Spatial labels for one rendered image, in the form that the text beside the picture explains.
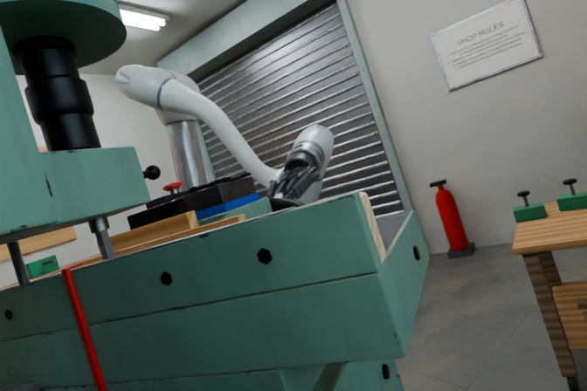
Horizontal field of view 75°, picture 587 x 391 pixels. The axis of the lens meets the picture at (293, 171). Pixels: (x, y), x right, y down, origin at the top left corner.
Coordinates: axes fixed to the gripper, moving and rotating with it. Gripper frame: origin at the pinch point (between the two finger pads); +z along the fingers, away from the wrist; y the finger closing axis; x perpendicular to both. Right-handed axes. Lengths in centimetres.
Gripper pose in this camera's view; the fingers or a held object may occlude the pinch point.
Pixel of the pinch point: (277, 207)
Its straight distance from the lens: 79.9
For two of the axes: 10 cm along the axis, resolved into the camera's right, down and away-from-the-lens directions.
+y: 8.7, -2.7, -4.2
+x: 4.2, 8.6, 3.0
